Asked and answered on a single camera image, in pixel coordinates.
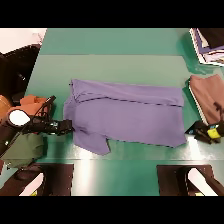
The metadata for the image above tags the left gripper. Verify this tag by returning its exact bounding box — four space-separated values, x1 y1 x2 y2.
53 118 75 136

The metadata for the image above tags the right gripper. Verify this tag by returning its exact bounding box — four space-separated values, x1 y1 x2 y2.
184 120 215 145

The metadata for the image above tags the purple shirt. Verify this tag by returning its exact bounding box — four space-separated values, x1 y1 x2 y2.
62 78 188 156

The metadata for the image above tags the brown garment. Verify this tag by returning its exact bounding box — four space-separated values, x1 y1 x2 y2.
187 73 224 127

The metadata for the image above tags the orange garment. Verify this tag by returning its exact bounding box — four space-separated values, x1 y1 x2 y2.
19 94 48 117

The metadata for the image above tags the green garment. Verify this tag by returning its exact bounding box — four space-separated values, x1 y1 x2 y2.
2 132 47 169

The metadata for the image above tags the heap of clothes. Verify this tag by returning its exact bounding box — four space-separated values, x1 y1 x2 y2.
188 27 224 67

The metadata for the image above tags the black garment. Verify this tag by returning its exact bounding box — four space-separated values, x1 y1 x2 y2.
198 27 224 50

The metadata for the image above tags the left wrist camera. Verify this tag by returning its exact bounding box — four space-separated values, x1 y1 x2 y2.
39 95 57 117

